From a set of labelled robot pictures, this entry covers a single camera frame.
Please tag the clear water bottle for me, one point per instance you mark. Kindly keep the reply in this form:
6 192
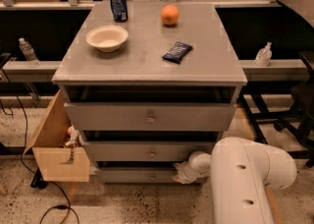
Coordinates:
29 52

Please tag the grey drawer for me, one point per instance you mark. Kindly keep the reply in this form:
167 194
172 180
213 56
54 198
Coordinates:
150 117
124 172
147 146

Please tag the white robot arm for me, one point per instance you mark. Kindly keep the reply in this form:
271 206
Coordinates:
240 170

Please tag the blue soda can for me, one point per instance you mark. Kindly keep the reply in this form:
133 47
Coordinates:
119 10

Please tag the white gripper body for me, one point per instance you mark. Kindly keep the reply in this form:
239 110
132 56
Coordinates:
188 171

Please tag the cardboard box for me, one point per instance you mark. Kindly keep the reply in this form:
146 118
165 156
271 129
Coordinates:
57 162

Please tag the items inside cardboard box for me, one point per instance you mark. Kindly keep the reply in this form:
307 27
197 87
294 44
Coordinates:
73 138

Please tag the grey drawer cabinet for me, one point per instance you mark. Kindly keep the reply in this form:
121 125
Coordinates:
210 73

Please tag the dark blue snack packet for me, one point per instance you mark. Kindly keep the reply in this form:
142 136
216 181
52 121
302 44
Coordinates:
177 52

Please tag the hand sanitizer pump bottle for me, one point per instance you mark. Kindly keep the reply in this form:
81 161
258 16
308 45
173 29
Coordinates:
264 55

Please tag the grey middle drawer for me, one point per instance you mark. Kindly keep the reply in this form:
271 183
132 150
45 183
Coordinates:
147 146

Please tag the grey top drawer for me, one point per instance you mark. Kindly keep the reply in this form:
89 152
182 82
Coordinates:
150 117

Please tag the black office chair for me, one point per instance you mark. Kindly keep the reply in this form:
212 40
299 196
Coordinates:
299 119

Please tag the orange fruit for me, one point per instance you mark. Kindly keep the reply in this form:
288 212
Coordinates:
169 15

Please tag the white bowl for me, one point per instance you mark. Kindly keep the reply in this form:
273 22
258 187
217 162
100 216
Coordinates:
107 38

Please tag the grey bottom drawer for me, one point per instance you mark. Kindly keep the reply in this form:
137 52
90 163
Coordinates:
124 172

